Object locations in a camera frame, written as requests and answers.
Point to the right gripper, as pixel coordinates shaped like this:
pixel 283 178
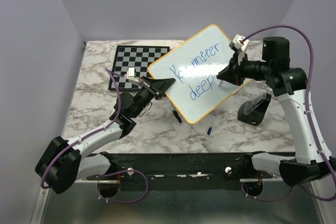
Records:
pixel 233 72

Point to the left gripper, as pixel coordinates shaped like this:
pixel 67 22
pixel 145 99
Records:
pixel 157 87

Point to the yellow framed whiteboard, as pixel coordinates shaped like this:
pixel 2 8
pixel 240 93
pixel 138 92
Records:
pixel 194 65

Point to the blue marker cap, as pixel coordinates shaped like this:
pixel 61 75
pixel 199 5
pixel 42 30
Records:
pixel 209 131

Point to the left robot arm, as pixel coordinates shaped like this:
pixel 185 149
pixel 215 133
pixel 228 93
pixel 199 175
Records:
pixel 65 161

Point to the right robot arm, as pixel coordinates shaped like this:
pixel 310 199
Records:
pixel 313 159

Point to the black white chessboard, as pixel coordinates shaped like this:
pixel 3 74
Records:
pixel 138 57

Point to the black eraser holder stand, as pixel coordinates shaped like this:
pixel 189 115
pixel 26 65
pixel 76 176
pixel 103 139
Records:
pixel 253 111

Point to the black wire board easel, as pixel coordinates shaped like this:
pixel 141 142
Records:
pixel 174 111

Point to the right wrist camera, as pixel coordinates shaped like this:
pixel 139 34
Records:
pixel 239 44

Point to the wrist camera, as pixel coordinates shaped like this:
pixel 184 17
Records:
pixel 239 44
pixel 130 76

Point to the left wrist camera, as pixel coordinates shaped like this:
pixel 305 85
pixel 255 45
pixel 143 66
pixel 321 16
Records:
pixel 130 76

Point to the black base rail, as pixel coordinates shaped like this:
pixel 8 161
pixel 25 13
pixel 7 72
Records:
pixel 180 171

